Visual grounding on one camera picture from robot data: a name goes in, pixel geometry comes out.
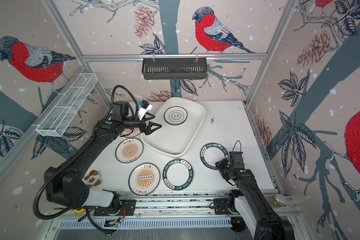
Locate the green rim plate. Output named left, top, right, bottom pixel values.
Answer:
left=162, top=159, right=194, bottom=191
left=200, top=143, right=229, bottom=170

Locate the white flower plate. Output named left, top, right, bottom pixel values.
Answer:
left=164, top=106, right=188, bottom=126

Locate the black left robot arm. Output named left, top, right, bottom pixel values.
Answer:
left=33, top=100, right=161, bottom=210

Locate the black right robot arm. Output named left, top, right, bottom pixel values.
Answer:
left=213, top=151, right=295, bottom=240

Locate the white plastic bin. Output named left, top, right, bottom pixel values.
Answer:
left=141, top=97, right=207, bottom=158

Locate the orange sunburst plate back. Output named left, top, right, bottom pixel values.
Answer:
left=120, top=128, right=141, bottom=138

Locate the orange sunburst plate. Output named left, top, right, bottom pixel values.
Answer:
left=115, top=138, right=144, bottom=164
left=128, top=163, right=161, bottom=196
left=120, top=128, right=141, bottom=138

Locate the orange sunburst plate middle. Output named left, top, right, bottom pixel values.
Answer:
left=115, top=138, right=144, bottom=164

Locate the orange sunburst plate front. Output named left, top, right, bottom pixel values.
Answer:
left=128, top=163, right=161, bottom=196

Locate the small glass jar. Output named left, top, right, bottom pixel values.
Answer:
left=266, top=193, right=286, bottom=208

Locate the brown toy figure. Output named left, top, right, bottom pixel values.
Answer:
left=84, top=170, right=102, bottom=188

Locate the yellow tape measure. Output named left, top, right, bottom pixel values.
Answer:
left=74, top=209, right=86, bottom=214

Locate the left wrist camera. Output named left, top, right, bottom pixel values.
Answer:
left=138, top=100, right=153, bottom=121

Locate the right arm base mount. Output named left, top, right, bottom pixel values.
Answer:
left=213, top=193, right=239, bottom=215

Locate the black hanging wire basket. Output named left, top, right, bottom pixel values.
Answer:
left=142, top=58, right=207, bottom=80

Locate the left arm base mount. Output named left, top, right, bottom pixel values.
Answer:
left=94, top=200, right=136, bottom=217

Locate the aluminium frame crossbar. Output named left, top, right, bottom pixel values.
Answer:
left=82, top=53, right=268, bottom=63

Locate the white mesh wall shelf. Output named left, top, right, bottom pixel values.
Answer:
left=36, top=73, right=98, bottom=137

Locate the black corrugated cable hose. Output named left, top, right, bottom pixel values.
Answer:
left=32, top=140, right=94, bottom=220

